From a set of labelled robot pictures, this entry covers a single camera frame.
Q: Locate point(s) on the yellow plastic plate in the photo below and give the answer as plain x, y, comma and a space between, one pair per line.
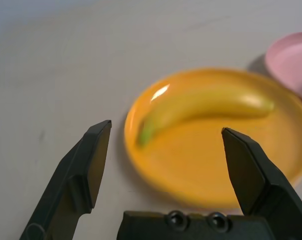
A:
203, 162

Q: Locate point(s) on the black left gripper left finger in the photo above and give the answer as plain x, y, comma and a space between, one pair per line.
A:
73, 175

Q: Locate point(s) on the yellow toy banana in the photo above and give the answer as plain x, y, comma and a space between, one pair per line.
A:
203, 105

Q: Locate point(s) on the pink plastic plate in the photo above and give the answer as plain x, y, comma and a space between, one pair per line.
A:
291, 62

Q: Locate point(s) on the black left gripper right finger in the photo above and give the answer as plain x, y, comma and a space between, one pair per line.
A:
256, 175

